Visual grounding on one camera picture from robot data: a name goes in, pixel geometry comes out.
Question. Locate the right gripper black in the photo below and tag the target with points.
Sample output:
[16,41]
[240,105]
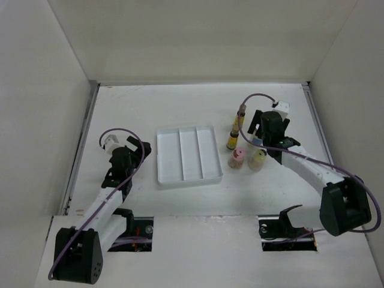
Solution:
[257,120]

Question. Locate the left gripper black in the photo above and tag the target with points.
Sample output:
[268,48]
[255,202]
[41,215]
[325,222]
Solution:
[137,153]

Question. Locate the amber bottle gold cap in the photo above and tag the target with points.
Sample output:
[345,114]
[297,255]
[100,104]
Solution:
[239,118]
[233,138]

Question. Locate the silver-lid jar blue label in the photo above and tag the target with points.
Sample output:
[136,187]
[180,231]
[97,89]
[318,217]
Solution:
[256,141]

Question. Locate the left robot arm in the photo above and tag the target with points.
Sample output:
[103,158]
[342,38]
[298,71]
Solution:
[80,249]

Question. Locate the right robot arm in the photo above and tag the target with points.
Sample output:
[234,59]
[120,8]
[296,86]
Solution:
[344,202]

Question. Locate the yellow-lid spice shaker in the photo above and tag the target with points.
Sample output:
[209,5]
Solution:
[257,160]

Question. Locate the pink-lid spice shaker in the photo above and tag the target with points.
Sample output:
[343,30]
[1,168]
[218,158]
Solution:
[237,159]

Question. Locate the white three-compartment tray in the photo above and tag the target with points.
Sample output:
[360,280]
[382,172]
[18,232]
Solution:
[187,157]

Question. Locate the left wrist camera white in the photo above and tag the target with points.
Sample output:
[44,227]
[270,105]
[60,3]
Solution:
[111,143]

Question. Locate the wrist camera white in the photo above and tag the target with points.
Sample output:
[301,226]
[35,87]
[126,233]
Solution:
[111,143]
[282,108]

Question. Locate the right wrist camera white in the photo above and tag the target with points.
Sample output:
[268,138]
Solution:
[282,108]

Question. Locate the right aluminium rail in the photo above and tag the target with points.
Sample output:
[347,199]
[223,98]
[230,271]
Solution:
[318,125]

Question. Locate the aluminium rail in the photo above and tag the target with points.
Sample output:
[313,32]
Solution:
[318,125]
[69,188]

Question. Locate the left aluminium rail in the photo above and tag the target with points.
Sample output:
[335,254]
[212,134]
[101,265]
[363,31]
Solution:
[69,188]

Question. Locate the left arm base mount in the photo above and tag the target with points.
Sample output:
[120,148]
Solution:
[137,238]

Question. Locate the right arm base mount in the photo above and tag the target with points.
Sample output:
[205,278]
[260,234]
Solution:
[278,234]

